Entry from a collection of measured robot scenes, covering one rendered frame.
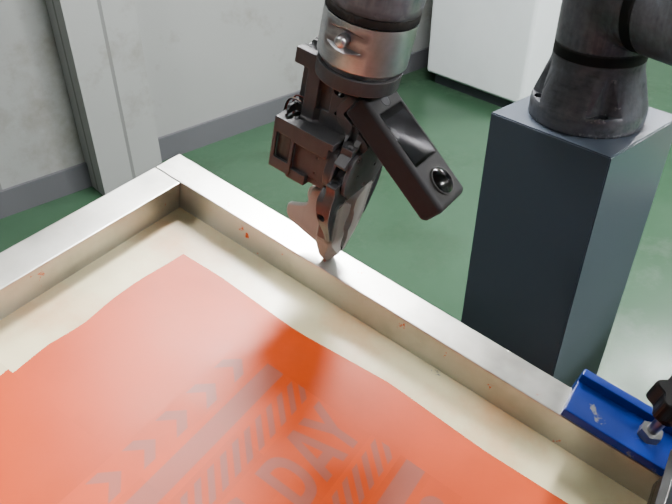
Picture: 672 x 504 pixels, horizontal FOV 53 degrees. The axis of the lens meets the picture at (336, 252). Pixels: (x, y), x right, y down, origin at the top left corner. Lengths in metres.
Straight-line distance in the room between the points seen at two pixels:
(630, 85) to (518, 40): 2.94
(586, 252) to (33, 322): 0.67
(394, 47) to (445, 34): 3.63
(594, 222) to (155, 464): 0.62
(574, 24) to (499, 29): 3.01
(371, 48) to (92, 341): 0.35
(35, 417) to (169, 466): 0.11
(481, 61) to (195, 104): 1.62
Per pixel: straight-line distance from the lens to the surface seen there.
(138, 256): 0.71
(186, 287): 0.68
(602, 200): 0.91
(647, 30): 0.84
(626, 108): 0.93
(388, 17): 0.51
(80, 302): 0.67
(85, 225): 0.69
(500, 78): 3.97
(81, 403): 0.60
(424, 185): 0.55
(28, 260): 0.66
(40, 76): 3.11
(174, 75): 3.38
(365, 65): 0.53
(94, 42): 2.99
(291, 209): 0.65
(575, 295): 0.99
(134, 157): 3.22
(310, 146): 0.58
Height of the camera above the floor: 1.58
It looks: 36 degrees down
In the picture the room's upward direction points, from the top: straight up
